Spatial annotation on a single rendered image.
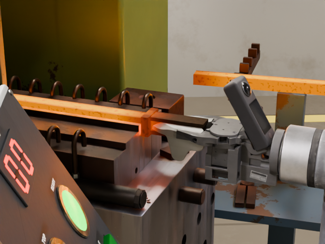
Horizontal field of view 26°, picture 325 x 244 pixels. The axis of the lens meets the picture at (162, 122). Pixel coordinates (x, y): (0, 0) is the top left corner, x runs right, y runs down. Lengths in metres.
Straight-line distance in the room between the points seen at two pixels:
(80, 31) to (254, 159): 0.50
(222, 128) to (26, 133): 0.48
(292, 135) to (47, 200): 0.51
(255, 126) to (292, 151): 0.07
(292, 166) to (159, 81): 0.62
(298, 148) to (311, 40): 3.21
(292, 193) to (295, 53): 2.72
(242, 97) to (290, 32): 3.15
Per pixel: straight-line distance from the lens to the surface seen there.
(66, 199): 0.69
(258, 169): 1.11
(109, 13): 1.39
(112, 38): 1.40
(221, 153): 1.11
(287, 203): 1.54
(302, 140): 1.07
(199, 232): 1.37
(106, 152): 1.09
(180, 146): 1.13
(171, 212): 1.18
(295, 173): 1.07
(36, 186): 0.65
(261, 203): 1.53
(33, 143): 0.70
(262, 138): 1.09
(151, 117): 1.14
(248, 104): 1.08
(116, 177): 1.08
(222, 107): 4.09
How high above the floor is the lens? 1.43
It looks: 22 degrees down
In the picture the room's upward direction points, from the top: straight up
